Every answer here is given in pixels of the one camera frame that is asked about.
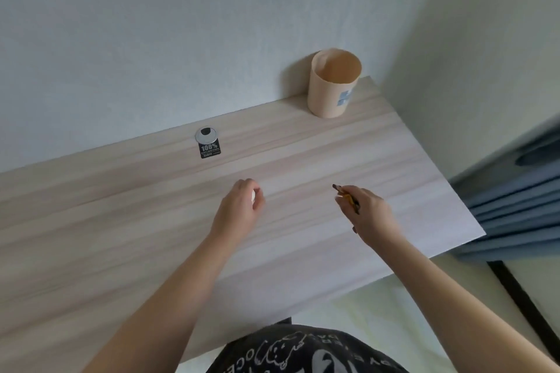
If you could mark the person's left hand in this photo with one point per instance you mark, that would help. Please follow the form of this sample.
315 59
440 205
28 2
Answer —
234 211

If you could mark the person's right hand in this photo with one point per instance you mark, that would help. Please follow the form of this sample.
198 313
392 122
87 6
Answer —
376 219

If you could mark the person's left fingers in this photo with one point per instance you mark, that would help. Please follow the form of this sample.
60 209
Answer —
259 204

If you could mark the person's right fingers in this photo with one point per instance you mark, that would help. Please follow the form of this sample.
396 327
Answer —
350 192

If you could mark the orange pencil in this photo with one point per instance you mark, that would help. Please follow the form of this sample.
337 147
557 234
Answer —
351 203

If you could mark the person's left forearm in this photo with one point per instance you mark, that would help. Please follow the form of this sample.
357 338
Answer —
162 311

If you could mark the person's right forearm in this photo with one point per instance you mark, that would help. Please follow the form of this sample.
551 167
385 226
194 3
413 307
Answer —
455 311

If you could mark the black sticker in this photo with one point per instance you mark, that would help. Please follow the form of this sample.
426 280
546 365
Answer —
210 149

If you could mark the beige cup with blue print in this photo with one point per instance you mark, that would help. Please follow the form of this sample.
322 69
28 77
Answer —
332 84

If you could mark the black printed clothing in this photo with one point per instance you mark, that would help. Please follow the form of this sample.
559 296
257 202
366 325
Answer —
306 351

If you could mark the blue curtain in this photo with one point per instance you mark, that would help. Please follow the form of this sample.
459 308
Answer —
512 206

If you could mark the black floor strip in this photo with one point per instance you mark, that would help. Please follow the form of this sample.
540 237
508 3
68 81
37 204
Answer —
520 302

